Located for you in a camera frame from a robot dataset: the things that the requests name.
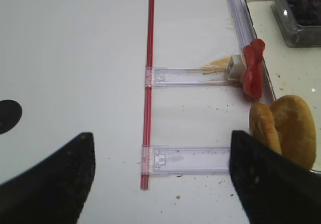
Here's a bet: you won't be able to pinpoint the red left boundary strip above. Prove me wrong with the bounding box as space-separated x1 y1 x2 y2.
140 0 155 190

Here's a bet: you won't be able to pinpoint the red tomato slices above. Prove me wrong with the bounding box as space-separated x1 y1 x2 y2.
242 38 265 100

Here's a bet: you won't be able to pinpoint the white metal tray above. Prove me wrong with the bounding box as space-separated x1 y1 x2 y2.
244 0 320 174

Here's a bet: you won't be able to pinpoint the clear left long divider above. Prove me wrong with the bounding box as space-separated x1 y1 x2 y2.
226 0 275 104

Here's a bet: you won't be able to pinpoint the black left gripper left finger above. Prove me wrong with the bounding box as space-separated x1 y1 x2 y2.
1 132 96 223

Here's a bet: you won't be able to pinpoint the clear upper left rail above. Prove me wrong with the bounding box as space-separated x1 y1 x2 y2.
145 67 241 87

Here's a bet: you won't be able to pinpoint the clear lower left rail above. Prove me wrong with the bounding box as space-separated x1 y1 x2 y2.
141 146 230 176

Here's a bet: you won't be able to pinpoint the purple cabbage shreds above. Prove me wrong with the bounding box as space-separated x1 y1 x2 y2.
286 0 320 27

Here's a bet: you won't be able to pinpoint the white left upper pusher block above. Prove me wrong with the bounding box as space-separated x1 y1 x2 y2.
226 55 246 81

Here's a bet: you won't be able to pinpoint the clear rail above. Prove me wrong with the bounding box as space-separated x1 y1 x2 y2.
141 146 230 176
145 67 241 87

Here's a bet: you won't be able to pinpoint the bun bottom half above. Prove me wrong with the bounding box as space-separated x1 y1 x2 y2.
249 102 282 155

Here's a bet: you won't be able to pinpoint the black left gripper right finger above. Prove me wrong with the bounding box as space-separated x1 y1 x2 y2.
229 131 320 223

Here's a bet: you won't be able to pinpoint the left bun top half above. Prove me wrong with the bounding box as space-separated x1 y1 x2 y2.
270 95 316 170

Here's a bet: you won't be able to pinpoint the bun half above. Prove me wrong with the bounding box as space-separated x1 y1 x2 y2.
249 102 282 155
270 95 316 170

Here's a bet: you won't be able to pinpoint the clear plastic salad container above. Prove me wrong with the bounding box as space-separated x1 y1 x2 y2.
271 0 320 48

